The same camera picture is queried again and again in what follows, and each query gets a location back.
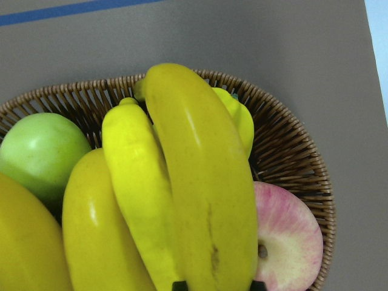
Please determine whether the brown wicker basket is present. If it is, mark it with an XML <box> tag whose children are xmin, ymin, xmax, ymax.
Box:
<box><xmin>1</xmin><ymin>70</ymin><xmax>336</xmax><ymax>290</ymax></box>

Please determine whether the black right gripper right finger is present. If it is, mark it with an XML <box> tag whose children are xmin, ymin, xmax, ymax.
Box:
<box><xmin>250</xmin><ymin>280</ymin><xmax>266</xmax><ymax>291</ymax></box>

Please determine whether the pink red apple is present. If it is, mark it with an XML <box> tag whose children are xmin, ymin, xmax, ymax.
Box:
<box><xmin>254</xmin><ymin>181</ymin><xmax>323</xmax><ymax>290</ymax></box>

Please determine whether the green apple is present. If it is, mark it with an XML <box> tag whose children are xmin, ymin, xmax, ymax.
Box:
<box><xmin>1</xmin><ymin>113</ymin><xmax>91</xmax><ymax>213</ymax></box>

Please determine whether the yellow fruit at left edge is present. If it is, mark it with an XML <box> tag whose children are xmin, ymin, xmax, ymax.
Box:
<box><xmin>1</xmin><ymin>175</ymin><xmax>73</xmax><ymax>290</ymax></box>

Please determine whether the brown paper table mat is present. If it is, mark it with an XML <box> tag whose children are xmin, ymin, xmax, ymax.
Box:
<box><xmin>1</xmin><ymin>1</ymin><xmax>387</xmax><ymax>290</ymax></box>

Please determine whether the yellow bell pepper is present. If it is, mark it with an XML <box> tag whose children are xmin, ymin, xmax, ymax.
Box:
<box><xmin>212</xmin><ymin>87</ymin><xmax>255</xmax><ymax>158</ymax></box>

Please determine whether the large yellow banana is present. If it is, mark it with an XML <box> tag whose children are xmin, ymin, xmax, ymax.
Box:
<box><xmin>135</xmin><ymin>63</ymin><xmax>258</xmax><ymax>290</ymax></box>

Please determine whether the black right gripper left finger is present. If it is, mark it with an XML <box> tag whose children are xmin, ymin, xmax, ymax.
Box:
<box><xmin>172</xmin><ymin>281</ymin><xmax>187</xmax><ymax>291</ymax></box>

